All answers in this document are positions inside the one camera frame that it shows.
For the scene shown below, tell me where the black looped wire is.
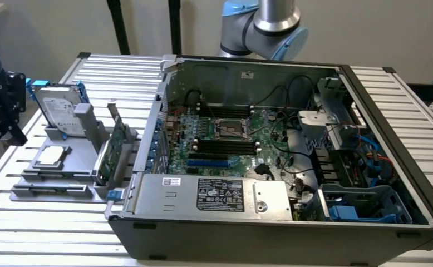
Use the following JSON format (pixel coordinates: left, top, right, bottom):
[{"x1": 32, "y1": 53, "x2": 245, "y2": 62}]
[{"x1": 253, "y1": 84, "x2": 290, "y2": 108}]

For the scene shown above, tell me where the aluminium frame with black bracket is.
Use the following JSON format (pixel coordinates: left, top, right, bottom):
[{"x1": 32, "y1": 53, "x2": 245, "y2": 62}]
[{"x1": 404, "y1": 69, "x2": 433, "y2": 115}]

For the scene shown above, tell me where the short black wire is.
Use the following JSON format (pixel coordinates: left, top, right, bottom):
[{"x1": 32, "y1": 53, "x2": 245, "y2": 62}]
[{"x1": 183, "y1": 89, "x2": 203, "y2": 108}]

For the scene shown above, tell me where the black wire with plug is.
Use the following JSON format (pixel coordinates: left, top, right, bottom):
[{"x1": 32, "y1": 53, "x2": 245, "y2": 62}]
[{"x1": 253, "y1": 163, "x2": 276, "y2": 182}]

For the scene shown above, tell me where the green RAM stick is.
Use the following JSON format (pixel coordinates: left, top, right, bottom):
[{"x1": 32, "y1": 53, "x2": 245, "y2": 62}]
[
  {"x1": 13, "y1": 187, "x2": 86, "y2": 194},
  {"x1": 22, "y1": 171, "x2": 89, "y2": 178}
]

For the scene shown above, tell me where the black RAM slot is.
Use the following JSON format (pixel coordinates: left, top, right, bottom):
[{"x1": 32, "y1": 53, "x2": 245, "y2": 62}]
[
  {"x1": 200, "y1": 108, "x2": 253, "y2": 115},
  {"x1": 195, "y1": 138, "x2": 260, "y2": 145},
  {"x1": 193, "y1": 141, "x2": 260, "y2": 147},
  {"x1": 199, "y1": 106, "x2": 255, "y2": 112},
  {"x1": 192, "y1": 144, "x2": 260, "y2": 151},
  {"x1": 199, "y1": 102, "x2": 255, "y2": 109},
  {"x1": 201, "y1": 111, "x2": 253, "y2": 118},
  {"x1": 192, "y1": 146, "x2": 260, "y2": 154}
]

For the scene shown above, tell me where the blue expansion slot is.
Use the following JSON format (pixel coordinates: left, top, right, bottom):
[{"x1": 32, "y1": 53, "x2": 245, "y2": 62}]
[{"x1": 185, "y1": 159, "x2": 229, "y2": 168}]

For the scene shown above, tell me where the green graphics card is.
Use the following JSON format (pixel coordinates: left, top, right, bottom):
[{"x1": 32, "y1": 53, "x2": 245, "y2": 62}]
[{"x1": 92, "y1": 103, "x2": 132, "y2": 186}]

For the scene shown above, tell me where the silver hard disk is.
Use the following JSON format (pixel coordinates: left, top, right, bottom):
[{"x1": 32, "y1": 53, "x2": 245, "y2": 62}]
[{"x1": 32, "y1": 86, "x2": 86, "y2": 135}]

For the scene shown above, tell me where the silver CPU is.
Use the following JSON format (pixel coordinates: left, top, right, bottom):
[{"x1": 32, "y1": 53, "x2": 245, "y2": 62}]
[{"x1": 38, "y1": 145, "x2": 70, "y2": 165}]

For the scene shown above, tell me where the long black wire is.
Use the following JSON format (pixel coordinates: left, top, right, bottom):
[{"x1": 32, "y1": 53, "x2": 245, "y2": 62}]
[{"x1": 284, "y1": 75, "x2": 318, "y2": 112}]

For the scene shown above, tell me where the blue disk wire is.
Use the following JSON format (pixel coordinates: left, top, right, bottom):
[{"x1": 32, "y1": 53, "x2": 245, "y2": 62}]
[{"x1": 351, "y1": 132, "x2": 382, "y2": 185}]

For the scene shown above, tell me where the silver CPU socket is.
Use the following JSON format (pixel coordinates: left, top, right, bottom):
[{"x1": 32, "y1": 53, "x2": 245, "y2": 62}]
[{"x1": 208, "y1": 117, "x2": 255, "y2": 140}]

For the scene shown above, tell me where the grey parts rack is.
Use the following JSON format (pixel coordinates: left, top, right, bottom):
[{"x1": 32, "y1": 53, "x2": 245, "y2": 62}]
[{"x1": 9, "y1": 103, "x2": 141, "y2": 206}]

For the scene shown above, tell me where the blue disk bracket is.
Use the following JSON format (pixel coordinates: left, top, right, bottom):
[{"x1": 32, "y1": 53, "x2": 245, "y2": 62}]
[{"x1": 25, "y1": 79, "x2": 88, "y2": 112}]

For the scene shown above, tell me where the blue case latch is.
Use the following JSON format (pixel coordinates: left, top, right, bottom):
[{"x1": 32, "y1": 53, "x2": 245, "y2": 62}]
[{"x1": 106, "y1": 188, "x2": 124, "y2": 202}]

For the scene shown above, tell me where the open black PC case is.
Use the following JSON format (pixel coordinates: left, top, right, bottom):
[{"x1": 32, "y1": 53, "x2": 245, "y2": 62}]
[{"x1": 104, "y1": 54, "x2": 433, "y2": 261}]

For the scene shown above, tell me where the grey-blue plastic disk bay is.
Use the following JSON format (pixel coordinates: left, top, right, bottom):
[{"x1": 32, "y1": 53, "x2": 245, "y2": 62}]
[{"x1": 306, "y1": 182, "x2": 414, "y2": 223}]

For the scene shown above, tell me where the red disk wire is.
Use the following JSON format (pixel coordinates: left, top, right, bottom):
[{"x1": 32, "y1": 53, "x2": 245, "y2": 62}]
[{"x1": 370, "y1": 154, "x2": 392, "y2": 169}]

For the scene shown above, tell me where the silver power supply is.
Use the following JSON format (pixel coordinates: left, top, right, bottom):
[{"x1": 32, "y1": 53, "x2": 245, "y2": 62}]
[{"x1": 131, "y1": 173, "x2": 295, "y2": 223}]

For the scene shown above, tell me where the blue plastic bay clip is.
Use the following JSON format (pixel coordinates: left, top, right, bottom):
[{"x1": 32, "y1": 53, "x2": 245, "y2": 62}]
[{"x1": 328, "y1": 205, "x2": 358, "y2": 223}]

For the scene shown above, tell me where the black pole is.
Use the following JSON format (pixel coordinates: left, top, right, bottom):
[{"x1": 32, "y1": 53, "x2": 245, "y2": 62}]
[
  {"x1": 167, "y1": 0, "x2": 184, "y2": 55},
  {"x1": 105, "y1": 0, "x2": 132, "y2": 55}
]

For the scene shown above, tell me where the grey fan shroud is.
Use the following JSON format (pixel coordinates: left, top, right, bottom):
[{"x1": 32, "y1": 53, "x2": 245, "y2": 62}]
[{"x1": 296, "y1": 110, "x2": 331, "y2": 132}]

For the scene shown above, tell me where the green motherboard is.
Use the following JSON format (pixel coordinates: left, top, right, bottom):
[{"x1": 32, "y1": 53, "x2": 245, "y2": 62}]
[{"x1": 159, "y1": 107, "x2": 314, "y2": 180}]

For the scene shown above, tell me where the silver metal disk bay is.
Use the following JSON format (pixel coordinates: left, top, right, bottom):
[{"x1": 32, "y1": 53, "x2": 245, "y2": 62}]
[{"x1": 298, "y1": 77, "x2": 368, "y2": 151}]

